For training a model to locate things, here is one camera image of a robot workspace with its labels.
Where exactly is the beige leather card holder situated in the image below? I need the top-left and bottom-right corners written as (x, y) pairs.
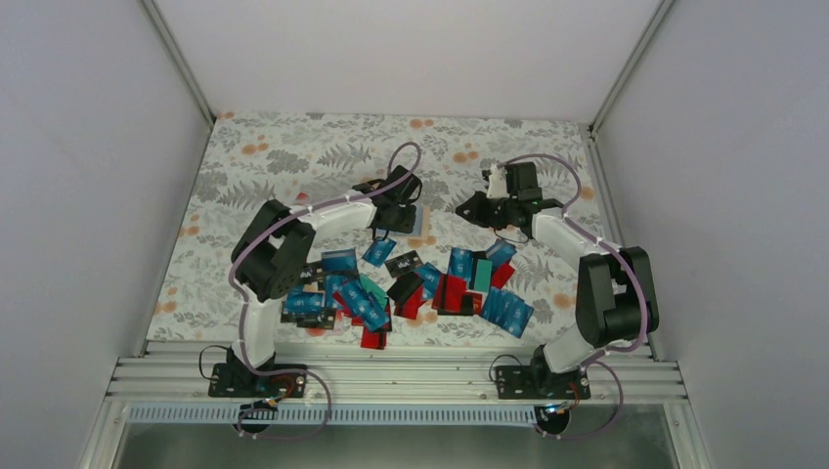
top-left (413, 205), bottom-right (431, 239)

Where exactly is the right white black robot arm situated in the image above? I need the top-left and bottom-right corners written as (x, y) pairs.
top-left (455, 154), bottom-right (659, 398)

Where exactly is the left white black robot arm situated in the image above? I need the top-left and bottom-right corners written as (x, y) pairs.
top-left (229, 166), bottom-right (422, 396)

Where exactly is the blue card upper centre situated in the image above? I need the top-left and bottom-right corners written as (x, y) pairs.
top-left (362, 237), bottom-right (397, 267)

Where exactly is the blue card upper right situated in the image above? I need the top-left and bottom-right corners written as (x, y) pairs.
top-left (447, 247), bottom-right (473, 282)

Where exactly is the green card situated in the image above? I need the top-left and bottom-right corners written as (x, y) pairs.
top-left (468, 258), bottom-right (493, 293)

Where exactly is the blue card stack right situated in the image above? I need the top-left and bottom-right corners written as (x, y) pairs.
top-left (480, 287), bottom-right (535, 338)

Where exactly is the red card bottom centre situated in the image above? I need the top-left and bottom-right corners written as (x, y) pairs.
top-left (360, 327), bottom-right (389, 350)

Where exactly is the blue card left lower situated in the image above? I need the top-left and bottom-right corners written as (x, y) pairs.
top-left (284, 289), bottom-right (325, 316)

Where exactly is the floral patterned table mat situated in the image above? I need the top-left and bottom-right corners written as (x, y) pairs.
top-left (147, 111), bottom-right (604, 348)

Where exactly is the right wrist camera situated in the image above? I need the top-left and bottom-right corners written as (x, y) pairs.
top-left (482, 164), bottom-right (509, 199)

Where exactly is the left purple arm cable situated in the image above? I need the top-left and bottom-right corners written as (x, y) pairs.
top-left (231, 142), bottom-right (423, 442)

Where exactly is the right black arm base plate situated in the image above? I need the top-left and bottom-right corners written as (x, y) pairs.
top-left (494, 365), bottom-right (591, 401)

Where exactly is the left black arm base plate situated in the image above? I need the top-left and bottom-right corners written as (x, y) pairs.
top-left (207, 363), bottom-right (308, 399)

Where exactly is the aluminium rail frame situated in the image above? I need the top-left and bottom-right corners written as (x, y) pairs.
top-left (106, 342), bottom-right (688, 405)

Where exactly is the grey slotted cable duct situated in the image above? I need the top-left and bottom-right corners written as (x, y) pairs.
top-left (125, 403), bottom-right (536, 427)

